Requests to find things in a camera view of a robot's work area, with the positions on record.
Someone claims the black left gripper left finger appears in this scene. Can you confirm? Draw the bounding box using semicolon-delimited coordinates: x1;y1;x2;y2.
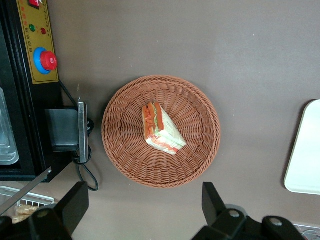
0;181;90;240

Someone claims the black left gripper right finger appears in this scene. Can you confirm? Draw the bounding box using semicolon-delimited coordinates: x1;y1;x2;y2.
192;181;307;240

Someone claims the triangular layered sandwich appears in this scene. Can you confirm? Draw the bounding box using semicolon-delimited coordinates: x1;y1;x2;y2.
141;101;188;156

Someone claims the round brown wicker basket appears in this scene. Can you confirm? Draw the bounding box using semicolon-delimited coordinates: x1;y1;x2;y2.
101;74;222;189

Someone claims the beige plastic serving tray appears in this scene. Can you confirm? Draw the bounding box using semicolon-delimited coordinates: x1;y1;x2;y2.
283;99;320;196

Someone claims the bagged fried snack packet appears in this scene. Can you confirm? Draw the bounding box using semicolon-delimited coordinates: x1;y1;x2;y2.
11;203;38;225

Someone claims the metal machine lever bar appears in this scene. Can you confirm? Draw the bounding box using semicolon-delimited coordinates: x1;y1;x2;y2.
0;167;53;217

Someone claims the clear plastic food container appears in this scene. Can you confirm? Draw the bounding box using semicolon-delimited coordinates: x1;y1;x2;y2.
0;86;20;166

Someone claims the black sealing machine yellow panel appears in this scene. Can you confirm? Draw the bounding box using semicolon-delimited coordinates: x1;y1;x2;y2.
0;0;63;183

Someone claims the red emergency stop button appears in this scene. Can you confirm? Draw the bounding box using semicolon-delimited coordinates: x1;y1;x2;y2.
33;46;58;75

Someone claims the white wire rack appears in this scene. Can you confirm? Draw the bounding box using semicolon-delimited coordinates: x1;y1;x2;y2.
0;186;56;216

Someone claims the grey metal machine handle block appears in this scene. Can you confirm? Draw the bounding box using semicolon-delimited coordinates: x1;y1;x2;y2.
44;101;89;164

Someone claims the black machine power cable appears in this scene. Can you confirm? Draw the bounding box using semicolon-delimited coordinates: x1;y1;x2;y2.
58;79;100;192

